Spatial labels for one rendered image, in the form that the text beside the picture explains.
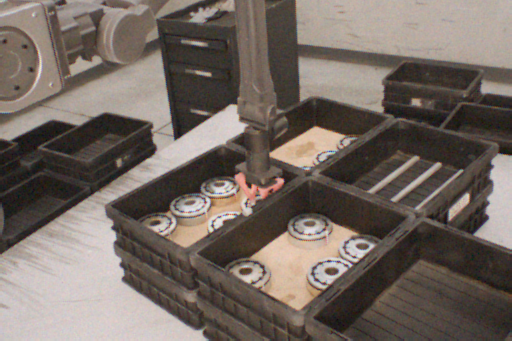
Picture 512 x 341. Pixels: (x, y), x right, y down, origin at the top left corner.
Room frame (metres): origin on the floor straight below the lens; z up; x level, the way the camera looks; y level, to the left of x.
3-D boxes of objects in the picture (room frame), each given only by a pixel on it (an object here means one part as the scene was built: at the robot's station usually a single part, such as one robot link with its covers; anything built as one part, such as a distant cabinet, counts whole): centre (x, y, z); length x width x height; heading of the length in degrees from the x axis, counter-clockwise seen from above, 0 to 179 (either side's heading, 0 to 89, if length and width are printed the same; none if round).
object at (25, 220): (2.06, 0.86, 0.31); 0.40 x 0.30 x 0.34; 144
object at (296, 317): (1.06, -0.10, 0.92); 0.40 x 0.30 x 0.02; 134
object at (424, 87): (2.71, -0.90, 0.37); 0.40 x 0.30 x 0.45; 54
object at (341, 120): (1.55, -0.18, 0.87); 0.40 x 0.30 x 0.11; 134
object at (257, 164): (1.30, -0.02, 0.98); 0.10 x 0.07 x 0.07; 39
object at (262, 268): (1.04, 0.03, 0.86); 0.10 x 0.10 x 0.01
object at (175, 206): (1.33, 0.15, 0.86); 0.10 x 0.10 x 0.01
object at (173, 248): (1.27, 0.11, 0.92); 0.40 x 0.30 x 0.02; 134
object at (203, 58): (3.12, 0.03, 0.45); 0.60 x 0.45 x 0.90; 144
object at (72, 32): (0.85, 0.25, 1.45); 0.09 x 0.08 x 0.12; 54
